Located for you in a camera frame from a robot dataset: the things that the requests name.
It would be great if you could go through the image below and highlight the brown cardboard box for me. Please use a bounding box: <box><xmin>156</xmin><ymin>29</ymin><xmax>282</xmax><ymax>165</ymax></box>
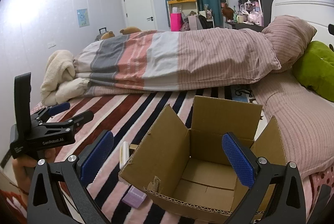
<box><xmin>119</xmin><ymin>96</ymin><xmax>286</xmax><ymax>223</ymax></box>

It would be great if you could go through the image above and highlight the cream fluffy blanket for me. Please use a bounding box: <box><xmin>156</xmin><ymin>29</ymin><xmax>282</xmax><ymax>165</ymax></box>
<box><xmin>40</xmin><ymin>50</ymin><xmax>89</xmax><ymax>106</ymax></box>

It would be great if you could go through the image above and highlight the person's left hand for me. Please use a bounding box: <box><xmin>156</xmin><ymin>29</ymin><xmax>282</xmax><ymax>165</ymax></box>
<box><xmin>11</xmin><ymin>147</ymin><xmax>57</xmax><ymax>195</ymax></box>

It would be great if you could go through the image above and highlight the white door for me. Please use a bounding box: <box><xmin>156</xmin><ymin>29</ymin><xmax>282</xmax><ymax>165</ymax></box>
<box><xmin>122</xmin><ymin>0</ymin><xmax>157</xmax><ymax>31</ymax></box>

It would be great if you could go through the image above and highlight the pink striped pillow lower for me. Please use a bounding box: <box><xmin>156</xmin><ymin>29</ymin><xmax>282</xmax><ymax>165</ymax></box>
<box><xmin>251</xmin><ymin>71</ymin><xmax>333</xmax><ymax>178</ymax></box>

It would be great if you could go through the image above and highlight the brown teddy bear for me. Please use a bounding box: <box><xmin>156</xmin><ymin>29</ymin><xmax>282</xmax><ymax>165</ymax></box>
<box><xmin>119</xmin><ymin>27</ymin><xmax>141</xmax><ymax>35</ymax></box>
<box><xmin>101</xmin><ymin>31</ymin><xmax>115</xmax><ymax>40</ymax></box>

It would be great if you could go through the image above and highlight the gold rectangular bar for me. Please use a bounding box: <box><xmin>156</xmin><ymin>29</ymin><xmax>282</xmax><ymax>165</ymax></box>
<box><xmin>129</xmin><ymin>144</ymin><xmax>138</xmax><ymax>151</ymax></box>

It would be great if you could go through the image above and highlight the yellow white shelf cabinet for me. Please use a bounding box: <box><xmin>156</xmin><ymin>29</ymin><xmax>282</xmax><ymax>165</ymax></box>
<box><xmin>166</xmin><ymin>0</ymin><xmax>199</xmax><ymax>21</ymax></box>

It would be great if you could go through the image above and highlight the striped folded duvet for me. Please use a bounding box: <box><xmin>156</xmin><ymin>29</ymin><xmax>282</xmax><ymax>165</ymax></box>
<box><xmin>74</xmin><ymin>28</ymin><xmax>281</xmax><ymax>94</ymax></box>

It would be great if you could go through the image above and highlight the white bed headboard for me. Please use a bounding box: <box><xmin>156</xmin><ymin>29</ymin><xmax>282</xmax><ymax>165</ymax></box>
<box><xmin>271</xmin><ymin>0</ymin><xmax>334</xmax><ymax>46</ymax></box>

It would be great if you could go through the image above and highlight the pink striped pillow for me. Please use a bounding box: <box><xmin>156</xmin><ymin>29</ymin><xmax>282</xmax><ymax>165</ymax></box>
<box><xmin>251</xmin><ymin>71</ymin><xmax>333</xmax><ymax>178</ymax></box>
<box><xmin>262</xmin><ymin>15</ymin><xmax>317</xmax><ymax>73</ymax></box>

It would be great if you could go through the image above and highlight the black suitcase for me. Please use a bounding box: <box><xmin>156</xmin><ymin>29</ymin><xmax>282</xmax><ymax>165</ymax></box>
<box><xmin>95</xmin><ymin>27</ymin><xmax>107</xmax><ymax>41</ymax></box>

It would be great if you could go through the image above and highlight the green plush cushion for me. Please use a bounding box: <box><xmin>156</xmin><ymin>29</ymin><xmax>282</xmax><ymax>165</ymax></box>
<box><xmin>292</xmin><ymin>41</ymin><xmax>334</xmax><ymax>102</ymax></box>

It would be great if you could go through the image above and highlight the pink striped pillow upper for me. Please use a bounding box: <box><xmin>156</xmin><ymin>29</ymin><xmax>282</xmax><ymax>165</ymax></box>
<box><xmin>262</xmin><ymin>15</ymin><xmax>317</xmax><ymax>73</ymax></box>

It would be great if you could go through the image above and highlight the striped fleece bed blanket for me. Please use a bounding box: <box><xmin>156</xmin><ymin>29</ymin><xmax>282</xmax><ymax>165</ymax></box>
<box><xmin>27</xmin><ymin>96</ymin><xmax>272</xmax><ymax>223</ymax></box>

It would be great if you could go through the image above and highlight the blue wall poster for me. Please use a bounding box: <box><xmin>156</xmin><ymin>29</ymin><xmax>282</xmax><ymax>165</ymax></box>
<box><xmin>77</xmin><ymin>9</ymin><xmax>90</xmax><ymax>28</ymax></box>

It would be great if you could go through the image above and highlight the magenta gift bag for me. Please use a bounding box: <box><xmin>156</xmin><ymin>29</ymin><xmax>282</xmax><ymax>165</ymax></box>
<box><xmin>170</xmin><ymin>13</ymin><xmax>183</xmax><ymax>32</ymax></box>

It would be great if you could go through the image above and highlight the white case yellow label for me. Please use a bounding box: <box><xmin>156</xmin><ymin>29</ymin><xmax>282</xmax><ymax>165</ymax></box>
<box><xmin>119</xmin><ymin>142</ymin><xmax>130</xmax><ymax>169</ymax></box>

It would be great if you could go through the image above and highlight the brown round plush toy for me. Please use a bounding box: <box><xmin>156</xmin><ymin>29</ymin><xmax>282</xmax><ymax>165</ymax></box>
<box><xmin>221</xmin><ymin>2</ymin><xmax>234</xmax><ymax>20</ymax></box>

